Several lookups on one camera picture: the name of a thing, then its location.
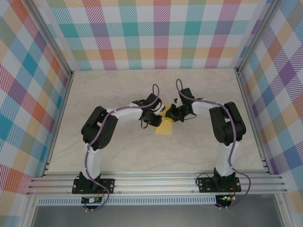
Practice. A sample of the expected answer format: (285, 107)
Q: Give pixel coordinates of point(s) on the yellow cloth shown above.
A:
(163, 130)

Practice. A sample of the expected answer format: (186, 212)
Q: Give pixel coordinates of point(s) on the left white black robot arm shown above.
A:
(93, 163)

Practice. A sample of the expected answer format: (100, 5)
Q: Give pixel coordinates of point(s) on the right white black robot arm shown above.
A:
(225, 163)

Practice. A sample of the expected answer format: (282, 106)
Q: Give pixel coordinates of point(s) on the grey metal panel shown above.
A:
(154, 217)

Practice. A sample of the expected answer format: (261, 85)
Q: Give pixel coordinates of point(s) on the aluminium mounting rail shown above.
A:
(154, 184)

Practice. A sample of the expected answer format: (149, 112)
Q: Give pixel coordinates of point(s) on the aluminium side rail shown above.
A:
(244, 94)
(57, 125)

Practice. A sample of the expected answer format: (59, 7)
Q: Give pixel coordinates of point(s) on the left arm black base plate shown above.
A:
(111, 182)

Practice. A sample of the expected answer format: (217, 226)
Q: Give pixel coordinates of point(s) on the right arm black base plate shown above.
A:
(203, 186)

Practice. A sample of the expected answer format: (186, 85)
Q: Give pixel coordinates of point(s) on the aluminium frame post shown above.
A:
(53, 35)
(254, 35)

